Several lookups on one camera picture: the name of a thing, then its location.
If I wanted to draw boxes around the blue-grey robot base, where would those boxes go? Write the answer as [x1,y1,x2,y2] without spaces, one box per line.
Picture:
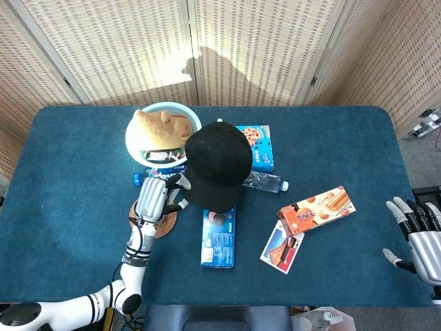
[143,304,294,331]

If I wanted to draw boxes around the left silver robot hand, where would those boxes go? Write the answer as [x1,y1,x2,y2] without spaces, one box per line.
[134,173,192,223]

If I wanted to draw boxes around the blue Oreo box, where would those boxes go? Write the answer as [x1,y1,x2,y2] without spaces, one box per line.
[201,205,237,268]

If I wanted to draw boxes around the yellow strap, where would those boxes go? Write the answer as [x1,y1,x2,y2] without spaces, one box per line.
[103,308,116,331]

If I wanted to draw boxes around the palace roof postcard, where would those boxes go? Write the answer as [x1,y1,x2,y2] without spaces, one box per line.
[259,219,306,275]

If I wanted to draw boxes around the clear plastic container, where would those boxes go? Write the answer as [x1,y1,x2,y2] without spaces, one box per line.
[292,306,358,331]

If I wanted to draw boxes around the electronics with cables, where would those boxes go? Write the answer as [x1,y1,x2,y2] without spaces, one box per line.
[408,107,441,139]

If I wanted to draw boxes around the black baseball cap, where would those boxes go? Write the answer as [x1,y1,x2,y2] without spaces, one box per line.
[181,121,254,214]

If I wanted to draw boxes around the black frame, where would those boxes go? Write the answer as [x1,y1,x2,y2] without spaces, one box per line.
[412,185,441,208]

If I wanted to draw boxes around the blue labelled drink bottle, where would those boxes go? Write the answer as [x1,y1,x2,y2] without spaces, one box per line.
[133,165,189,187]

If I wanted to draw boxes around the woven rattan coaster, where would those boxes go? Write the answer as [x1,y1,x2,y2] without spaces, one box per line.
[129,201,178,240]

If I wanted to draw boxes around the brown plush toy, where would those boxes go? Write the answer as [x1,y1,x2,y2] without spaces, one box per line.
[132,109,194,151]

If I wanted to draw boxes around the blue chocolate chip cookie box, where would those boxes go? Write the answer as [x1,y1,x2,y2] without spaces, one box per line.
[236,124,276,173]

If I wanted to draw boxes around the clear empty water bottle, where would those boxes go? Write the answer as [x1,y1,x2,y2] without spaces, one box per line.
[243,170,289,194]

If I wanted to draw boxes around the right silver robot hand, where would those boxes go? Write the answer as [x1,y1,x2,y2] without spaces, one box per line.
[382,196,441,286]

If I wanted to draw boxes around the pale round bowl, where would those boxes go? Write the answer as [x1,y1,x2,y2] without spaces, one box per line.
[125,102,203,169]

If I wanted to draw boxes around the orange wafer roll box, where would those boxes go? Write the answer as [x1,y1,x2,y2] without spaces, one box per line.
[276,185,357,238]

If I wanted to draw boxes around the woven folding screen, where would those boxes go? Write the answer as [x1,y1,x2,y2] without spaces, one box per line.
[0,0,441,180]

